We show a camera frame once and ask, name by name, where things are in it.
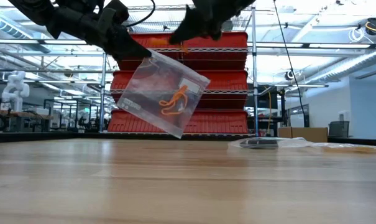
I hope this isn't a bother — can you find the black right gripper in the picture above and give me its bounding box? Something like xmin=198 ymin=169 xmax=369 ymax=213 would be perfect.
xmin=168 ymin=0 xmax=257 ymax=45

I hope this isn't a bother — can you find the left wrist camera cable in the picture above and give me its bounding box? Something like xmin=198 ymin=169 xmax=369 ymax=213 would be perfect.
xmin=125 ymin=0 xmax=156 ymax=28

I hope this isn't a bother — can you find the white cable coil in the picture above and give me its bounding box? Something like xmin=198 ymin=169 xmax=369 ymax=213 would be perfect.
xmin=348 ymin=27 xmax=366 ymax=44

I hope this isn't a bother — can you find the chrome wire shelving rack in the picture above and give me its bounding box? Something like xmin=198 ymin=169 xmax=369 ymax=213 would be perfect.
xmin=99 ymin=3 xmax=259 ymax=138

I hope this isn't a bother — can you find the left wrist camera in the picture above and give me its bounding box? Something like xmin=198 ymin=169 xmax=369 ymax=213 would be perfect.
xmin=105 ymin=0 xmax=130 ymax=24

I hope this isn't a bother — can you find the wide black rubber band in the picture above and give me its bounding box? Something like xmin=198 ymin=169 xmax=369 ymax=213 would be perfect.
xmin=243 ymin=141 xmax=277 ymax=150

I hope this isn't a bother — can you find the black ceiling cord reel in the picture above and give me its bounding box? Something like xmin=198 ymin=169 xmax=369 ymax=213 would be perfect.
xmin=364 ymin=17 xmax=376 ymax=37

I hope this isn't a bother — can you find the black monitor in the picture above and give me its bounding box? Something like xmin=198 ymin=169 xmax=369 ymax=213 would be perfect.
xmin=245 ymin=83 xmax=278 ymax=110

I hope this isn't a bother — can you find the black aluminium table frame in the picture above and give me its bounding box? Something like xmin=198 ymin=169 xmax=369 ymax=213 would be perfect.
xmin=0 ymin=132 xmax=376 ymax=147

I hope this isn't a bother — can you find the silver ventilation duct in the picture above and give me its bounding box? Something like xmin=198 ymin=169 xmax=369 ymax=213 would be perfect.
xmin=295 ymin=49 xmax=376 ymax=85

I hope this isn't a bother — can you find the brown cardboard box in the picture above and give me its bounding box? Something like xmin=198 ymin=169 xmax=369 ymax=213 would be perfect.
xmin=278 ymin=126 xmax=328 ymax=143

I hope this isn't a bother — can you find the black mesh waste bin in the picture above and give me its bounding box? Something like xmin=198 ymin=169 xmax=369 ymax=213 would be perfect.
xmin=328 ymin=121 xmax=351 ymax=139

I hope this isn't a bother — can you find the wooden workbench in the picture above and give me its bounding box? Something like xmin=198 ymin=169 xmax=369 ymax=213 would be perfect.
xmin=0 ymin=108 xmax=55 ymax=133

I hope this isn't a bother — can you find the dark grey round device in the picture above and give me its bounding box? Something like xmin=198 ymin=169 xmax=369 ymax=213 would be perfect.
xmin=221 ymin=18 xmax=235 ymax=33

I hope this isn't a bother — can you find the thin black hanging cable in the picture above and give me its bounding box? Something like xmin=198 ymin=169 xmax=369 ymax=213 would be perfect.
xmin=272 ymin=0 xmax=310 ymax=128

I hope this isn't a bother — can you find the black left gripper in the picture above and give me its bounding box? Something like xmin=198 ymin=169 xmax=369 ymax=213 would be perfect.
xmin=47 ymin=6 xmax=153 ymax=63

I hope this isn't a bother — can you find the yellow hanging cable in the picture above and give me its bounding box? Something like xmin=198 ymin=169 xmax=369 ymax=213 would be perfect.
xmin=266 ymin=86 xmax=273 ymax=135

